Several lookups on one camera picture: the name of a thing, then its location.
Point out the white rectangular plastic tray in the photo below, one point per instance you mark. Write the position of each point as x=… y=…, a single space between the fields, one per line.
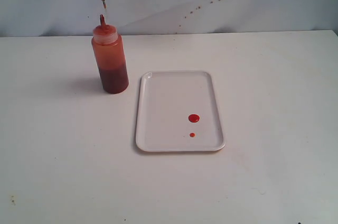
x=166 y=99

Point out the red sauce squeeze bottle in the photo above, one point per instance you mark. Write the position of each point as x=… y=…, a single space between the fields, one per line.
x=109 y=53

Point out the red sauce drops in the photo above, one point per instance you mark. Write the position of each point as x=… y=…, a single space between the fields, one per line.
x=193 y=118

